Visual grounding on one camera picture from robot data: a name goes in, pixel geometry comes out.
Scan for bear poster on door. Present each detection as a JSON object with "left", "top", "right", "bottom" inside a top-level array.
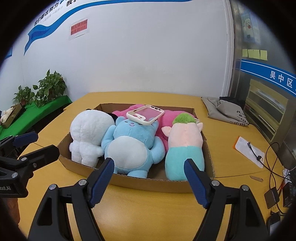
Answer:
[{"left": 241, "top": 13, "right": 260, "bottom": 44}]

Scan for blue door banner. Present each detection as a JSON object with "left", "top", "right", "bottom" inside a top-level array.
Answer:
[{"left": 240, "top": 60, "right": 296, "bottom": 97}]

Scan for green haired teal plush toy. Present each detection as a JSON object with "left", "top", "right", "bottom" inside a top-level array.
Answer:
[{"left": 162, "top": 113, "right": 205, "bottom": 181}]

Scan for yellow sticky notes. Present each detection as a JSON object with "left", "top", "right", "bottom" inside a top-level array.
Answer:
[{"left": 242, "top": 49, "right": 268, "bottom": 61}]

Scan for red wall notice sign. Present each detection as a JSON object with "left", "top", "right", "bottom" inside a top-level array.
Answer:
[{"left": 69, "top": 18, "right": 89, "bottom": 40}]

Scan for wooden stick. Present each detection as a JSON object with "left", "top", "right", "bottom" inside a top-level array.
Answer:
[{"left": 250, "top": 175, "right": 263, "bottom": 182}]

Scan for cardboard box tray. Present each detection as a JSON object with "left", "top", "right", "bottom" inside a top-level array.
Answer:
[{"left": 58, "top": 103, "right": 215, "bottom": 193}]

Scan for white panda plush toy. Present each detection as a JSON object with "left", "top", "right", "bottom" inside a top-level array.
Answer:
[{"left": 69, "top": 109, "right": 115, "bottom": 168}]

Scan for blue plush cat toy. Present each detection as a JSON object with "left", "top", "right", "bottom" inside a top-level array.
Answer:
[{"left": 101, "top": 116, "right": 166, "bottom": 178}]

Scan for pink plush bear toy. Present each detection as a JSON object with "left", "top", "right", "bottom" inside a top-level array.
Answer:
[{"left": 112, "top": 104, "right": 196, "bottom": 152}]

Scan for large potted green plant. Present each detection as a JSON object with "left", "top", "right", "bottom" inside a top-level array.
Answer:
[{"left": 32, "top": 69, "right": 67, "bottom": 107}]

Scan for small potted green plant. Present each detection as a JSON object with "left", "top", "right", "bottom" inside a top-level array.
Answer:
[{"left": 13, "top": 85, "right": 35, "bottom": 106}]

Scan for grey cloth bag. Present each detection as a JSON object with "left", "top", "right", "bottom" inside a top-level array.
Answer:
[{"left": 201, "top": 97, "right": 249, "bottom": 126}]

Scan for white orange paper card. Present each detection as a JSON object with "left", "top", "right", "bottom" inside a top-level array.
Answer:
[{"left": 234, "top": 136, "right": 265, "bottom": 168}]

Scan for blue wall ribbon decal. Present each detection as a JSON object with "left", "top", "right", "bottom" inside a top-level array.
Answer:
[{"left": 23, "top": 1, "right": 188, "bottom": 55}]

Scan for cardboard box on bench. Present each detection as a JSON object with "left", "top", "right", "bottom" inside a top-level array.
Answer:
[{"left": 1, "top": 103, "right": 23, "bottom": 128}]

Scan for white pink phone case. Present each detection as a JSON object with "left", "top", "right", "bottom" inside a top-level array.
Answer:
[{"left": 126, "top": 105, "right": 165, "bottom": 126}]

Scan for small black adapter box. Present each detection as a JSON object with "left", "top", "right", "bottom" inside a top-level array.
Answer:
[{"left": 264, "top": 187, "right": 280, "bottom": 209}]

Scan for green cloth covered bench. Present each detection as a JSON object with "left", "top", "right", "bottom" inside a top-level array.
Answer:
[{"left": 1, "top": 95, "right": 72, "bottom": 139}]

